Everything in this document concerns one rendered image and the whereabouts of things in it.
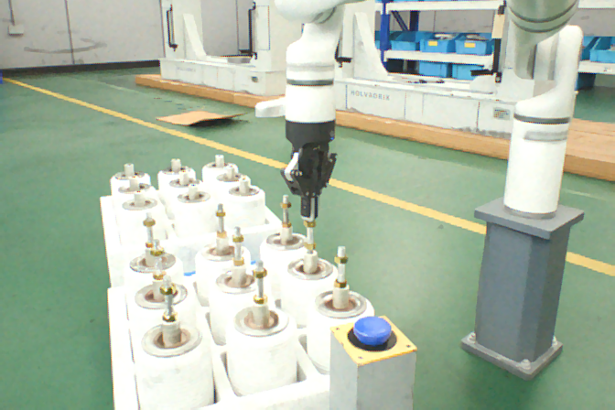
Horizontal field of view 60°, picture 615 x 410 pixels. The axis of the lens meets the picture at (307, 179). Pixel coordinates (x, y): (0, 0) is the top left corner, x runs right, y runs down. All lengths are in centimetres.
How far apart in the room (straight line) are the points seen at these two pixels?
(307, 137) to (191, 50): 433
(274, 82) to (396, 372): 349
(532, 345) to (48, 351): 94
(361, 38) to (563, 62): 254
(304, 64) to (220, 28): 725
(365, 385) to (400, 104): 256
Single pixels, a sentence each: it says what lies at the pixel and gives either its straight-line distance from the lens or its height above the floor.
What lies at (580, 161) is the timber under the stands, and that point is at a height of 6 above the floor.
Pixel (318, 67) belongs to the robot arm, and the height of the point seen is 58.
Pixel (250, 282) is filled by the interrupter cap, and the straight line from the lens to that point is 84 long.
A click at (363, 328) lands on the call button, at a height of 33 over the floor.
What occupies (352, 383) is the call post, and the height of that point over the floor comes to 28.
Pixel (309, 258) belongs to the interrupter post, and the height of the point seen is 28.
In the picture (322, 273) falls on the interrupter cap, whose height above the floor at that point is 25.
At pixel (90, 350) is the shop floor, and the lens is 121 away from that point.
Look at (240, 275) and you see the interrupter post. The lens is 83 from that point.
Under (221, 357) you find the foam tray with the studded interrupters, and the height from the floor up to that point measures 18.
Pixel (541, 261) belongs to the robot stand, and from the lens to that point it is 104.
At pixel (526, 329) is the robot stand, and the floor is 9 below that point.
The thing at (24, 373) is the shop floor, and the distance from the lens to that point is 119.
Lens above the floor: 65
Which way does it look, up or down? 17 degrees down
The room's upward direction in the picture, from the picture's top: straight up
